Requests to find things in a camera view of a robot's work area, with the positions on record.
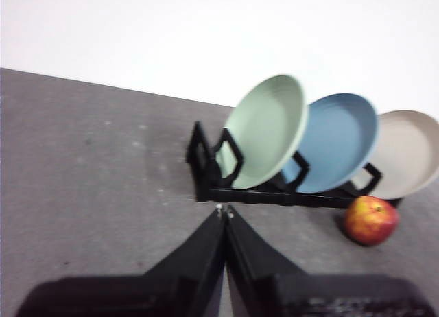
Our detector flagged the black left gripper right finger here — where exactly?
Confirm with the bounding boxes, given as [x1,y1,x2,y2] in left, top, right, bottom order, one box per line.
[224,204,438,317]

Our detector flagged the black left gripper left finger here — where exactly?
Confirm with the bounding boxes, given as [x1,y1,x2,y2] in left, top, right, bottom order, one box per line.
[15,204,227,317]

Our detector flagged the red yellow apple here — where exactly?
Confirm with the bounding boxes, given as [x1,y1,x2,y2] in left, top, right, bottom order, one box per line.
[344,195,401,246]

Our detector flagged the green plate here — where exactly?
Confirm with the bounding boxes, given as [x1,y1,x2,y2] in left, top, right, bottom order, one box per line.
[219,74,309,190]

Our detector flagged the black plate rack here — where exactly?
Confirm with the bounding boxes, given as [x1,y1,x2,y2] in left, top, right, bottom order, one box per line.
[186,120,402,208]

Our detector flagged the blue plate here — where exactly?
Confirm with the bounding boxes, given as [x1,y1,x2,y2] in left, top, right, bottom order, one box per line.
[281,93,380,194]

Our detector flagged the beige plate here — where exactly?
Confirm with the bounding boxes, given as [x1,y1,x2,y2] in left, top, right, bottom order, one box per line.
[351,110,439,200]

